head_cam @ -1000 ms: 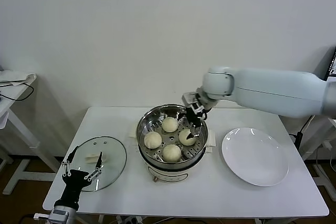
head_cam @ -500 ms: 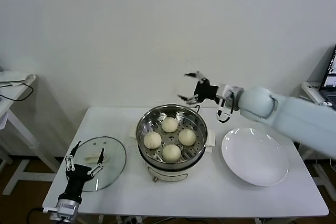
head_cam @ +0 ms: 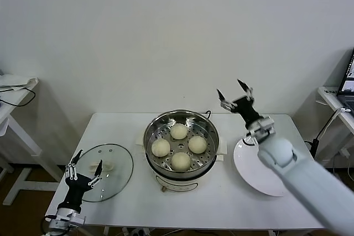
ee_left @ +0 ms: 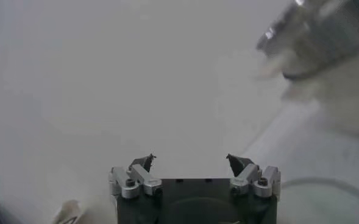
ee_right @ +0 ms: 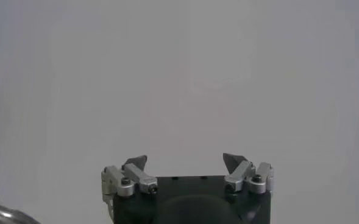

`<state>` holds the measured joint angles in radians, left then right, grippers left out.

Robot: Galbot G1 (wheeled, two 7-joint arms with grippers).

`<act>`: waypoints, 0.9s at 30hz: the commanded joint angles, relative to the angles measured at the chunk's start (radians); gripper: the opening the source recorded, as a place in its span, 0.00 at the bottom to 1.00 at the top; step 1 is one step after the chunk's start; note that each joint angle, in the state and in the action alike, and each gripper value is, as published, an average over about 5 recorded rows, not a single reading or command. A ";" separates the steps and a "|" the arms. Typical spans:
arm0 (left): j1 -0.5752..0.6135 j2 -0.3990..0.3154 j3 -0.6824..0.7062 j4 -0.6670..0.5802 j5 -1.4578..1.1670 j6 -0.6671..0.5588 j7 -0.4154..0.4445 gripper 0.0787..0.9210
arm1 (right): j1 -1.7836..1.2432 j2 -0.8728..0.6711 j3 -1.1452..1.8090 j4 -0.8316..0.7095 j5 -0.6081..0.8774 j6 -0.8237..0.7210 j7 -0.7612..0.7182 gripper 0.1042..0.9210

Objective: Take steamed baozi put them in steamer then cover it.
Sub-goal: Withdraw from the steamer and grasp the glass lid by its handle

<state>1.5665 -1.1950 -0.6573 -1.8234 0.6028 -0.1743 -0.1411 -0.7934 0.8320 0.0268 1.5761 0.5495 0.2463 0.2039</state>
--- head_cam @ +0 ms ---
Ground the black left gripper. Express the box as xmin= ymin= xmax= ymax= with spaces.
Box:
xmin=59 ymin=149 xmax=103 ymax=210

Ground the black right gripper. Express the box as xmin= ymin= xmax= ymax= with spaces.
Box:
xmin=216 ymin=79 xmax=263 ymax=127

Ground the round glass pot lid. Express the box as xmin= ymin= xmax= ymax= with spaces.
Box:
xmin=69 ymin=143 xmax=134 ymax=203

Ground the white steamed baozi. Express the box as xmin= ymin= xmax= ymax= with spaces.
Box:
xmin=170 ymin=123 xmax=189 ymax=140
xmin=170 ymin=152 xmax=191 ymax=171
xmin=188 ymin=135 xmax=208 ymax=154
xmin=151 ymin=139 xmax=171 ymax=157

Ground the perforated steel steamer basket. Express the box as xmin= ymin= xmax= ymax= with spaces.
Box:
xmin=143 ymin=110 xmax=220 ymax=175

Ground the white side desk with cloth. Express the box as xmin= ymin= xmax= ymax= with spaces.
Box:
xmin=0 ymin=74 xmax=66 ymax=206

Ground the white oval plate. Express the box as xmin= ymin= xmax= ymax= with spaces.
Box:
xmin=232 ymin=136 xmax=291 ymax=197

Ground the white electric cooking pot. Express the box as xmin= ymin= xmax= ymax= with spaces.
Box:
xmin=134 ymin=132 xmax=229 ymax=194

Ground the white side desk with laptop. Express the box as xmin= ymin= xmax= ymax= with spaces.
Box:
xmin=316 ymin=86 xmax=354 ymax=206

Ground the black upright floor device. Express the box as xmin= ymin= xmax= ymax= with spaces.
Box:
xmin=304 ymin=138 xmax=319 ymax=162

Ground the white crumpled cloth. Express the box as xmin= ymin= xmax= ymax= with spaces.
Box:
xmin=0 ymin=74 xmax=39 ymax=93

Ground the dark open laptop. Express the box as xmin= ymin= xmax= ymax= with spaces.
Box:
xmin=336 ymin=45 xmax=354 ymax=115

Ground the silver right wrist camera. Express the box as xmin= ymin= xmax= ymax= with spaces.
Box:
xmin=246 ymin=117 xmax=276 ymax=140

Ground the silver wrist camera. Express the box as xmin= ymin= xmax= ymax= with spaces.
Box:
xmin=246 ymin=117 xmax=276 ymax=140
xmin=65 ymin=215 xmax=86 ymax=228

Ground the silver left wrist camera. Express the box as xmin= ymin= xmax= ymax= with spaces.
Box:
xmin=65 ymin=215 xmax=86 ymax=228

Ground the thin black desk cable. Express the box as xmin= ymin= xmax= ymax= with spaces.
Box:
xmin=0 ymin=85 xmax=36 ymax=107

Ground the white and black laptop cable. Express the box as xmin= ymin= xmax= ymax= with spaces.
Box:
xmin=316 ymin=107 xmax=352 ymax=140

